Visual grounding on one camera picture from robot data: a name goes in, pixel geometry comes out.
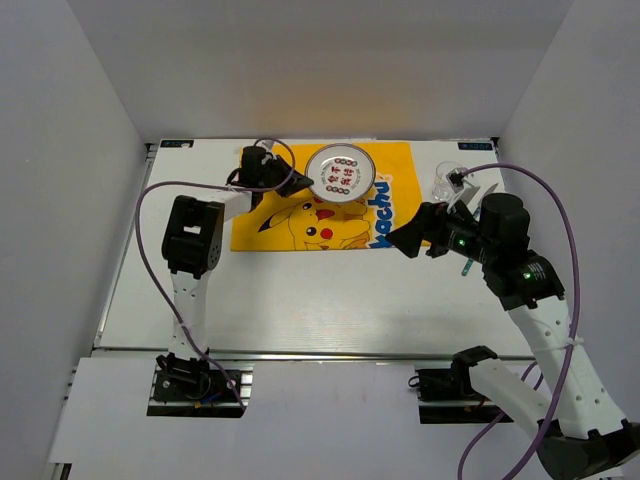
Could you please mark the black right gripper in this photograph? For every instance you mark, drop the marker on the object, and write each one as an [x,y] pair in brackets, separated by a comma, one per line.
[429,224]

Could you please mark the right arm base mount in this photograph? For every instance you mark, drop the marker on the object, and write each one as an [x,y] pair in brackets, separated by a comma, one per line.
[440,401]

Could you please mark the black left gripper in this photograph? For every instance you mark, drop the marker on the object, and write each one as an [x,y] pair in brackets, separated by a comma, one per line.
[297,183]

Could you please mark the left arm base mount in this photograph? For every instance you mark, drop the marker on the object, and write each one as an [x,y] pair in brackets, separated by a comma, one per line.
[195,389]

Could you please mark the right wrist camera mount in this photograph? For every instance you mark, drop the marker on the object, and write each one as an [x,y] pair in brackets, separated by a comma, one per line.
[463,185]

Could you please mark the white plate with red print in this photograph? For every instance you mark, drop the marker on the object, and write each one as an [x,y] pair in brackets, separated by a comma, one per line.
[341,173]

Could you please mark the fork with teal handle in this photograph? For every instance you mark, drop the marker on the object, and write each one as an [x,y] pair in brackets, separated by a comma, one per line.
[467,267]

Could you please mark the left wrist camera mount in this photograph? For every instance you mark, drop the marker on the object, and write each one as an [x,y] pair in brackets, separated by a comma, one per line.
[258,169]

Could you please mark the yellow printed cloth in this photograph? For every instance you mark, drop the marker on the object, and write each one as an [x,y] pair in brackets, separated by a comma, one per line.
[304,222]

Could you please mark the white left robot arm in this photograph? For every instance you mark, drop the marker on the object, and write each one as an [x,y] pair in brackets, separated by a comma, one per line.
[192,243]

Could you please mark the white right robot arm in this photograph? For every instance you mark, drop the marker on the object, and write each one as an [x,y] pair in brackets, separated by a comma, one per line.
[578,432]

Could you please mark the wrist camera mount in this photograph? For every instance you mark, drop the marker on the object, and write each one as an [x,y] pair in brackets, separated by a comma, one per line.
[258,169]
[463,185]

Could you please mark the knife with teal handle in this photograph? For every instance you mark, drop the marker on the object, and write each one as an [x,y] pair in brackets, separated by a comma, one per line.
[489,191]

